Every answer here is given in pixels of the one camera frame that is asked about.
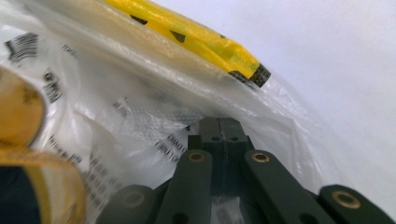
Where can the clear printed plastic packet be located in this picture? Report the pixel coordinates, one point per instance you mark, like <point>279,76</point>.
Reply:
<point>124,93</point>

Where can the yellow round item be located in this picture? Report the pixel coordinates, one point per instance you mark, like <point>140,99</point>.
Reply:
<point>18,109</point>

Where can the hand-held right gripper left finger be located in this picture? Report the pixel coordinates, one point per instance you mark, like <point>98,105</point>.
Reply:
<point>214,140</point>

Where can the yellow packet with black marks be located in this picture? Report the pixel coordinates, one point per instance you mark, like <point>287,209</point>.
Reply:
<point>199,40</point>

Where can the dark blue and yellow package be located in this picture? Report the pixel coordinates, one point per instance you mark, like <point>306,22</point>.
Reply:
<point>34,189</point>

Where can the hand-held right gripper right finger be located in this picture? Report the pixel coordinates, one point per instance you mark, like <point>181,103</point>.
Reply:
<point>233,140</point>

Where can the white translucent plastic bag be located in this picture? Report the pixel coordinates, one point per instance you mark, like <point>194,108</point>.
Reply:
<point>280,124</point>

